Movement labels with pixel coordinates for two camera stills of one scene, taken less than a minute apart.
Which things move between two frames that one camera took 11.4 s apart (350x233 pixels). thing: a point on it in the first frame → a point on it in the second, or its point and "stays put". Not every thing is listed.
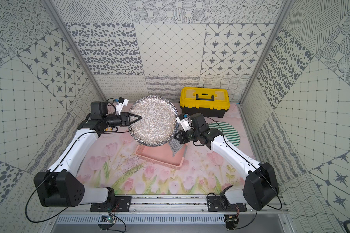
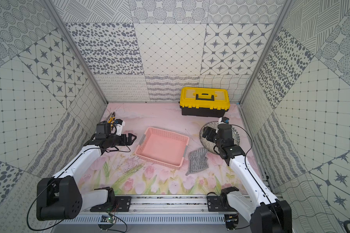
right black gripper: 181,138 → 212,132
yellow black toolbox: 210,102 stays put
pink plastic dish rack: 163,154 stays put
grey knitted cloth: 175,145 → 198,160
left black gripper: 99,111 → 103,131
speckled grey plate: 158,124 → 209,145
